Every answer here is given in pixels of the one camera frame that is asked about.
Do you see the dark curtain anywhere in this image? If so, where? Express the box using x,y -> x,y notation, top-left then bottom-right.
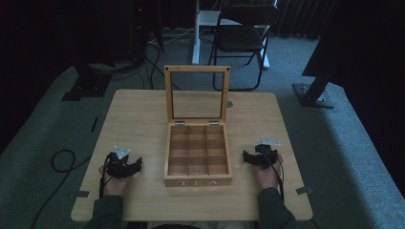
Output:
273,0 -> 338,39

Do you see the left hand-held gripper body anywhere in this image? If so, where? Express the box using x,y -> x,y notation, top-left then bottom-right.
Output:
104,144 -> 136,180

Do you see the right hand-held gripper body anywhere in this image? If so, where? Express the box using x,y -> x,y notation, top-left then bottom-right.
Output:
253,137 -> 283,170

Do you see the black stand with base plate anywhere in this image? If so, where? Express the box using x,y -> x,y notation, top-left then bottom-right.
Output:
61,60 -> 113,102
291,71 -> 335,110

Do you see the wooden tea box with lid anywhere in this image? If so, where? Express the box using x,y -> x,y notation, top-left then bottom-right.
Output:
163,65 -> 234,188

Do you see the person's right hand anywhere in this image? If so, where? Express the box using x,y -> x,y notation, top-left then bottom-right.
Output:
253,153 -> 285,191

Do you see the person's left hand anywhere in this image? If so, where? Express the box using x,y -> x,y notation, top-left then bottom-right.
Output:
97,164 -> 134,198

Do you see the black folding chair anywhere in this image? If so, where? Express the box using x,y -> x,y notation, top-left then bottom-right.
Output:
208,3 -> 281,93

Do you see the black looped floor cable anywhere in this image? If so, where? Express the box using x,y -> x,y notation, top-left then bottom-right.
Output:
30,149 -> 94,229

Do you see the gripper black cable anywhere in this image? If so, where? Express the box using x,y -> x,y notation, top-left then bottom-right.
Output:
263,152 -> 286,203
98,158 -> 113,198

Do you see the white desk frame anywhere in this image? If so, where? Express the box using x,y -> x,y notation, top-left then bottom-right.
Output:
191,0 -> 271,70

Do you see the bundle of floor cables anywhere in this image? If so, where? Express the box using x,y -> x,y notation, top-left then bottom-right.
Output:
111,27 -> 199,91

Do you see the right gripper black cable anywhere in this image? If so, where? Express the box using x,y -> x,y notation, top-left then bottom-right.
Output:
263,152 -> 286,203

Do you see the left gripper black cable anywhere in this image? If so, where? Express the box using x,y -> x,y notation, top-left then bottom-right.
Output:
98,158 -> 113,198

